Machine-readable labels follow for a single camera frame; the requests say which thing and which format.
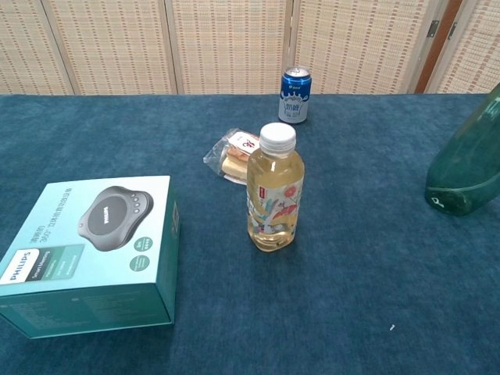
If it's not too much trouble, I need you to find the green spray bottle black trigger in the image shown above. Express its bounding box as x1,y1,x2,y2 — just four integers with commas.
424,81,500,217

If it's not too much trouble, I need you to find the yellow tea drink bottle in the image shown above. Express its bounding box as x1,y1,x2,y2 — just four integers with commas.
245,122,305,252

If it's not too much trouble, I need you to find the plastic wrapped sandwich bread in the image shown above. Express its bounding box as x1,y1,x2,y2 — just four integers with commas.
202,127,261,185

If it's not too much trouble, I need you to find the blue white drink can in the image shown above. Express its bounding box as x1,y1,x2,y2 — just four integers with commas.
277,66,313,125

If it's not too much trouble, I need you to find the woven bamboo folding screen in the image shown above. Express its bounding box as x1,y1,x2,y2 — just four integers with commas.
0,0,500,95

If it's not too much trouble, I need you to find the blue velvet tablecloth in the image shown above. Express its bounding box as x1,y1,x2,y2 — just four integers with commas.
0,92,500,375

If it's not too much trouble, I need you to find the teal Philips speaker box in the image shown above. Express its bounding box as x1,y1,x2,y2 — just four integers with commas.
0,175,182,340

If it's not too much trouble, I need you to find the brown wooden post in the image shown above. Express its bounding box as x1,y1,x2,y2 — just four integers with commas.
414,0,464,94

